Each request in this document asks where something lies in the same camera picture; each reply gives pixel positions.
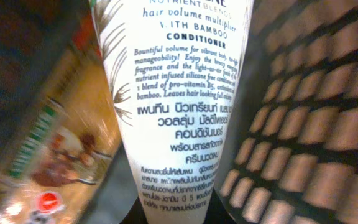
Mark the white conditioner tube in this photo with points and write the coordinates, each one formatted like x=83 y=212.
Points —
x=173 y=68

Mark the orange spaghetti packet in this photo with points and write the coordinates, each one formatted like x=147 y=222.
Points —
x=55 y=164

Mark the dark grey plastic basket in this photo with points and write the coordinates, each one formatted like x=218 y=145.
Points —
x=292 y=148

